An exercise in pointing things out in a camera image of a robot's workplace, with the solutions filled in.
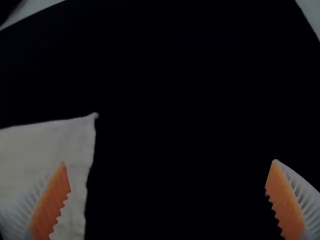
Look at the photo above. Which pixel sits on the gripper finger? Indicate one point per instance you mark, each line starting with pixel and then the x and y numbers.
pixel 290 207
pixel 47 207

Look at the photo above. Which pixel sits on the pale towel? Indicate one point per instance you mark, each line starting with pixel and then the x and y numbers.
pixel 37 145

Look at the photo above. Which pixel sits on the black mat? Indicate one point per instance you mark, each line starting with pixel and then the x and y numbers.
pixel 175 87

